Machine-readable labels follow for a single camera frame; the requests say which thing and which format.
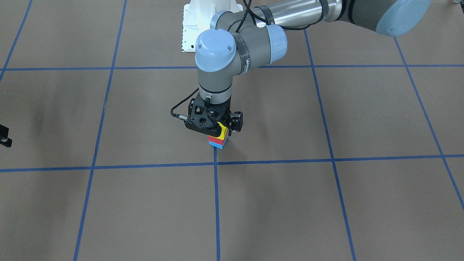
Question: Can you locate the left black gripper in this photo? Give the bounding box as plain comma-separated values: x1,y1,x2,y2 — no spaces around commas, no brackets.
190,98,243,136

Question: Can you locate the yellow wooden cube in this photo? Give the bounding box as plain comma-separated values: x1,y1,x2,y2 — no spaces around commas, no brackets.
218,122,228,137

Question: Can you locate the blue wooden cube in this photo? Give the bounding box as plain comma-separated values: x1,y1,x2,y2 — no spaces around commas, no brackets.
208,141,226,150

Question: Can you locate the red wooden cube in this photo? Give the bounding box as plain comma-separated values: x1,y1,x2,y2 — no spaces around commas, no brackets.
208,135,228,143

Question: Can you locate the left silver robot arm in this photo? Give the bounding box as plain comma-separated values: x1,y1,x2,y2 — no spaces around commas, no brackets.
172,0,431,137

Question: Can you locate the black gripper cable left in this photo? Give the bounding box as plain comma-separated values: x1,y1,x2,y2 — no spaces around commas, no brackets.
170,0,327,120

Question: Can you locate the white camera mast pedestal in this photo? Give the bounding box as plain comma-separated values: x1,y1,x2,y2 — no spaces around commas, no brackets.
181,0,244,52

